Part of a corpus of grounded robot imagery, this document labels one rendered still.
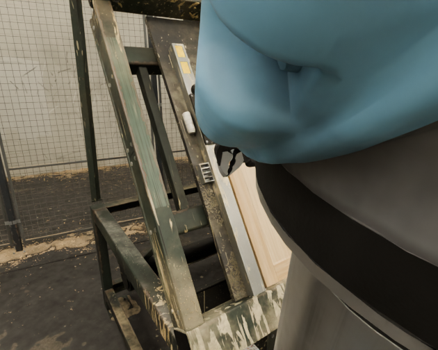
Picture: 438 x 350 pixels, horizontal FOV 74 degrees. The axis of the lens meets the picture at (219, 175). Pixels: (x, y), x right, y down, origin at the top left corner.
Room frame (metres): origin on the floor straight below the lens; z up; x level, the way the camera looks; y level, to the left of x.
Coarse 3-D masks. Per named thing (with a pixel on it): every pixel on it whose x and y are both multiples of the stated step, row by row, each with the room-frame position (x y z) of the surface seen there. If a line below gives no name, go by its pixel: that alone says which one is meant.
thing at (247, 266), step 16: (176, 64) 1.18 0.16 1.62; (192, 80) 1.15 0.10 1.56; (192, 112) 1.08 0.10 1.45; (208, 144) 1.02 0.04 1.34; (208, 160) 1.00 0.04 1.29; (224, 192) 0.94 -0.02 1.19; (224, 208) 0.91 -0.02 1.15; (240, 224) 0.90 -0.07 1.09; (240, 240) 0.86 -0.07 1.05; (240, 256) 0.84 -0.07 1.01; (240, 272) 0.83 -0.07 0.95; (256, 272) 0.82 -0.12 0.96; (256, 288) 0.79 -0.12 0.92
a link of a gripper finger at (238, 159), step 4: (232, 152) 0.66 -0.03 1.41; (236, 152) 0.62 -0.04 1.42; (240, 152) 0.62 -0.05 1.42; (236, 156) 0.62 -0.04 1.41; (240, 156) 0.62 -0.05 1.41; (232, 160) 0.64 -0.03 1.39; (236, 160) 0.63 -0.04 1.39; (240, 160) 0.63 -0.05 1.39; (232, 164) 0.63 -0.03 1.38; (236, 164) 0.63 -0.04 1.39; (240, 164) 0.64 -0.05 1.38; (232, 168) 0.63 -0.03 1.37; (236, 168) 0.64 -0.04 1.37; (228, 172) 0.64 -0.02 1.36; (232, 172) 0.64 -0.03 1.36
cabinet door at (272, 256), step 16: (240, 176) 1.03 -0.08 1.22; (240, 192) 0.99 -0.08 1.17; (256, 192) 1.03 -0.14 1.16; (240, 208) 0.96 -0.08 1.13; (256, 208) 0.99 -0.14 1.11; (256, 224) 0.95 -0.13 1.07; (256, 240) 0.91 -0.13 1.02; (272, 240) 0.94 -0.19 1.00; (256, 256) 0.88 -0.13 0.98; (272, 256) 0.91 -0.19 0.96; (288, 256) 0.93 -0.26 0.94; (272, 272) 0.87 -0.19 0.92
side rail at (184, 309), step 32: (96, 0) 1.13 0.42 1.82; (96, 32) 1.14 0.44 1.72; (128, 64) 1.04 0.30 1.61; (128, 96) 0.97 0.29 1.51; (128, 128) 0.91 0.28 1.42; (128, 160) 0.94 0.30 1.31; (160, 192) 0.83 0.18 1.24; (160, 224) 0.77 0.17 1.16; (160, 256) 0.76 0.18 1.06; (192, 288) 0.70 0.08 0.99; (192, 320) 0.65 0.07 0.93
